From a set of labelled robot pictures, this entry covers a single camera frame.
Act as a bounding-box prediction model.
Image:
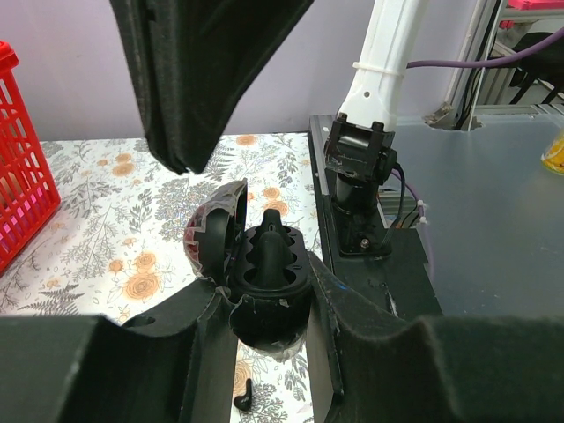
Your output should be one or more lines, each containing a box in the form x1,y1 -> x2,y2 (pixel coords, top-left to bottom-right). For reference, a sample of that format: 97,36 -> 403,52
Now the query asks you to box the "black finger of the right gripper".
110,1 -> 185,174
175,1 -> 311,173

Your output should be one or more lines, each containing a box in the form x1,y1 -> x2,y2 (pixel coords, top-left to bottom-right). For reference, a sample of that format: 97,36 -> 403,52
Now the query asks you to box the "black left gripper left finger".
1,281 -> 236,422

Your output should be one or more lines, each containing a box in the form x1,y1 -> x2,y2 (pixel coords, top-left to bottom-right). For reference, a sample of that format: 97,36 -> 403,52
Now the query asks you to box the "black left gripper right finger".
306,255 -> 563,422

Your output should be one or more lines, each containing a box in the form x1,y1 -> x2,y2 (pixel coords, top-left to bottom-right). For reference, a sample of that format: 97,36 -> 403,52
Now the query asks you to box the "black taped earbud charging case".
183,180 -> 313,362

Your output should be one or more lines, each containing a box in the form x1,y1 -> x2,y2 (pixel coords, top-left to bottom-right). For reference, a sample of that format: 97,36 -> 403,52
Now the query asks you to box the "black wireless earbud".
260,209 -> 287,239
253,232 -> 293,290

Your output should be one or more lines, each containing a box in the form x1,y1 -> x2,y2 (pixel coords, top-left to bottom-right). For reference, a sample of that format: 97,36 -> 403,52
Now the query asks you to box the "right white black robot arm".
111,1 -> 426,257

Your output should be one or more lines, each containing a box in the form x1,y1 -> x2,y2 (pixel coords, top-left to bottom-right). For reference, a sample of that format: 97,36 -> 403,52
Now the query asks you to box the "floral patterned table mat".
0,131 -> 321,423

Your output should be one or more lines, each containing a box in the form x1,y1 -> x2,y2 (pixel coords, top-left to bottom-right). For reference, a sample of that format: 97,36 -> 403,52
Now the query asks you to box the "red plastic shopping basket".
1,41 -> 61,270

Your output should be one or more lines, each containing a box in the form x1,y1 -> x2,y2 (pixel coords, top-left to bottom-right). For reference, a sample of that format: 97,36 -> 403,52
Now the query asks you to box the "orange juice bottle green label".
541,132 -> 564,175

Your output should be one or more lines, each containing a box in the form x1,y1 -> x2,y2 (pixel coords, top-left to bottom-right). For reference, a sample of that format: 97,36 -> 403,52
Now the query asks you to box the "pink object in background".
507,0 -> 564,11

